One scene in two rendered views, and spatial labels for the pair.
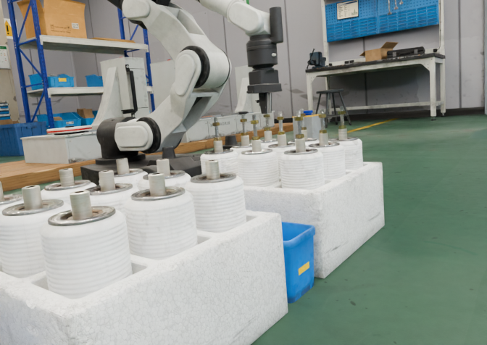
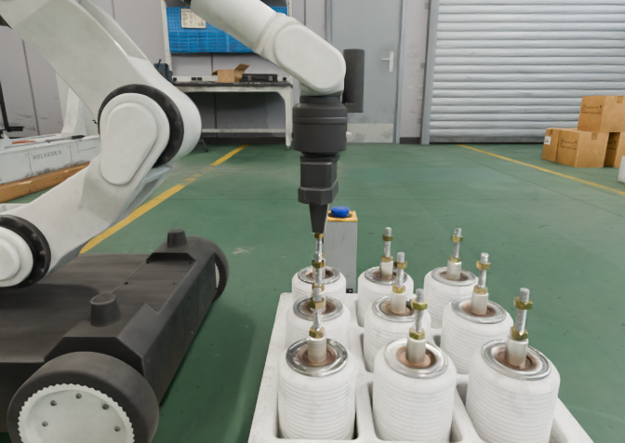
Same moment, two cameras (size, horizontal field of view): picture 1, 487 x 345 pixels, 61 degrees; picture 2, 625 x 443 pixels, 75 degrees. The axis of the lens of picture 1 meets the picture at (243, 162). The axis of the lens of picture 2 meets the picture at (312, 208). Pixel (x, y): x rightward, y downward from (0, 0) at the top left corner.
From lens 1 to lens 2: 79 cm
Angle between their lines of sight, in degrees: 35
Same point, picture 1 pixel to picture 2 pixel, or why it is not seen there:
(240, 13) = (302, 49)
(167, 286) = not seen: outside the picture
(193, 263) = not seen: outside the picture
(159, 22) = (49, 18)
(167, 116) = (69, 216)
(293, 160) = (539, 395)
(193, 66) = (153, 130)
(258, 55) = (328, 135)
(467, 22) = not seen: hidden behind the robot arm
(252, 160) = (438, 392)
